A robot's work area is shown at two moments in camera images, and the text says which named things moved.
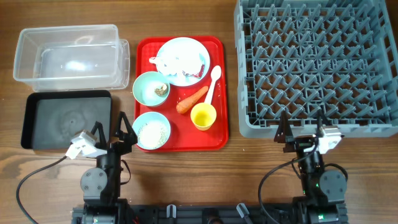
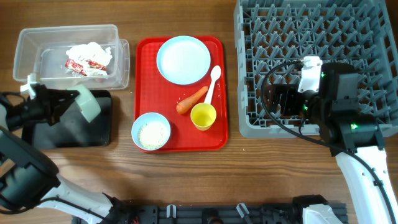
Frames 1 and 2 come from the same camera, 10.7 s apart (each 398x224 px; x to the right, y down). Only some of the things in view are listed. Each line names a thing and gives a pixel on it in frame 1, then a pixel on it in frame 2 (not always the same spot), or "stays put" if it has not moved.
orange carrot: (182, 107) stays put
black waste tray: (51, 119) stays put
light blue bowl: (152, 129) stays put
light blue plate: (184, 61) stays put
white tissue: (179, 62) -> (92, 51)
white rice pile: (152, 135) stays put
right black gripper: (301, 144) -> (288, 101)
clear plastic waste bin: (72, 58) stays put
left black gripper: (113, 145) -> (51, 104)
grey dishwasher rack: (300, 56) stays put
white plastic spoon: (216, 73) stays put
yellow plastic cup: (203, 116) stays put
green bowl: (151, 89) -> (87, 103)
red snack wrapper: (197, 74) -> (73, 65)
